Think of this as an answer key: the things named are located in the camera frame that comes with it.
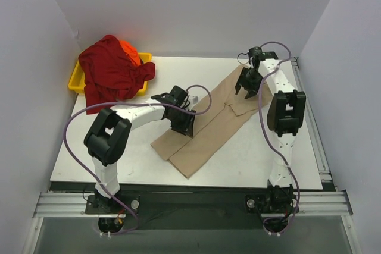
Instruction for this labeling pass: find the aluminium frame rail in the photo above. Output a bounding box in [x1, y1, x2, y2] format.
[33, 192, 353, 218]

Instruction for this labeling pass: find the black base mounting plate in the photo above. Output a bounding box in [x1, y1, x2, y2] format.
[83, 186, 301, 235]

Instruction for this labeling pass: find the orange t shirt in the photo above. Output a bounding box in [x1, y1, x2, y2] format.
[119, 40, 142, 67]

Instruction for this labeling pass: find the beige t shirt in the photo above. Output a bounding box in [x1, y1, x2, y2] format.
[151, 67, 258, 178]

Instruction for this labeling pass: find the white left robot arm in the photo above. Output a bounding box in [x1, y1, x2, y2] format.
[84, 86, 195, 214]

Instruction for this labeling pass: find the yellow plastic bin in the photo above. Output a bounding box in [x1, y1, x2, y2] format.
[68, 52, 152, 96]

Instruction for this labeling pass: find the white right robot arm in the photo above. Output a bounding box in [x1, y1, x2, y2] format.
[235, 46, 307, 188]

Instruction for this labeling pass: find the dark red t shirt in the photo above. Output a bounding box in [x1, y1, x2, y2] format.
[78, 35, 155, 107]

